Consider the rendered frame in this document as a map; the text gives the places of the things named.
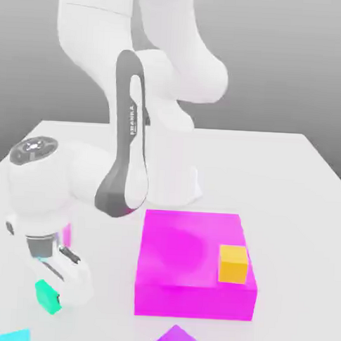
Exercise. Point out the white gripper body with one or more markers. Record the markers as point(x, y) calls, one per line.
point(74, 283)

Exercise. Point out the small green cube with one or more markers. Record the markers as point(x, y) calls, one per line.
point(46, 295)

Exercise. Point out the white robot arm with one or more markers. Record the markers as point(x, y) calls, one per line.
point(89, 56)

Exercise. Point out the small cyan cube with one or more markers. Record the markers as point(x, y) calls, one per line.
point(14, 337)

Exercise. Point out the small purple cube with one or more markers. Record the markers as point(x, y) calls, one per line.
point(175, 339)

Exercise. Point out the small orange cube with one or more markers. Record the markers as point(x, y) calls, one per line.
point(233, 265)

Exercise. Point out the large magenta box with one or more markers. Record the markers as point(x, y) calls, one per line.
point(193, 273)

